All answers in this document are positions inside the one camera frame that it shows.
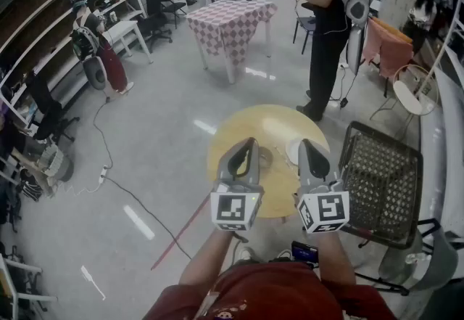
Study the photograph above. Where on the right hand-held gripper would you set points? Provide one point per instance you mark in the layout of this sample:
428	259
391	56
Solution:
328	208

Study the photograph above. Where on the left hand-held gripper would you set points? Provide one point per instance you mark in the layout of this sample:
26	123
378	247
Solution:
232	208

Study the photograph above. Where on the white round plate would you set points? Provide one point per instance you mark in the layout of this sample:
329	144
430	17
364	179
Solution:
291	149

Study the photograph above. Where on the person's right forearm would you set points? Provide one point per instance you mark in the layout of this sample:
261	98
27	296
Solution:
337	260

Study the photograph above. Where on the person's left forearm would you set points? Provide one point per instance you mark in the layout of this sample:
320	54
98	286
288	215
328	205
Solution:
203	260

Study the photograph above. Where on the round wooden table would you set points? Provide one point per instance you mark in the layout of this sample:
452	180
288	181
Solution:
275	188

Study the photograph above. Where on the metal mesh basket cart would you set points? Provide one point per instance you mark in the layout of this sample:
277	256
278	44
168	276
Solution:
380	180

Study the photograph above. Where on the black device blue screen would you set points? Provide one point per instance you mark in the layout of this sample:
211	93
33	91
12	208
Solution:
304	251

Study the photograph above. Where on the red floor tape strip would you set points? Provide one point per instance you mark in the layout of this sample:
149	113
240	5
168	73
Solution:
181	235

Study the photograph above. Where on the person's red shirt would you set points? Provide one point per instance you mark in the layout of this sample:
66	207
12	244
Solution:
268	293

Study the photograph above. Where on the clear plastic water bottle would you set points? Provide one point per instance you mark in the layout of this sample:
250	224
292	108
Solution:
417	258

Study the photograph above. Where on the white power strip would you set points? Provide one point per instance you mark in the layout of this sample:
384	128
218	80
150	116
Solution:
103	175

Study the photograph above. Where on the pink cloth on chair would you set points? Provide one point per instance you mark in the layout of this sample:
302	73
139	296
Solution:
391	53

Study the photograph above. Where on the white metal shelf rack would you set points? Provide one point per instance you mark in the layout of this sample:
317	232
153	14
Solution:
449	122

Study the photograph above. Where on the pink checkered cloth table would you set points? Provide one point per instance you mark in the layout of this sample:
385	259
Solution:
228	17

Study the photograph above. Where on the grey shell chair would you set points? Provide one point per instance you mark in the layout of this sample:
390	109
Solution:
438	257

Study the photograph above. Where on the orange cloth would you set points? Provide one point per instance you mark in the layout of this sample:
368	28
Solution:
389	29

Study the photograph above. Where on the black office chair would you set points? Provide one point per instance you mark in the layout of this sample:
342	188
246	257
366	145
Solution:
156	10
47	111

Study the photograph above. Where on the small white table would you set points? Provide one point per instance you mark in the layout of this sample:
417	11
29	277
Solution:
123	30

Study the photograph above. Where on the grey woven basket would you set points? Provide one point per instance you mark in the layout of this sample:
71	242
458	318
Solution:
54	162

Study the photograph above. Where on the white metal frame rack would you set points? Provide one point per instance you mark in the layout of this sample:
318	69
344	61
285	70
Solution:
21	269

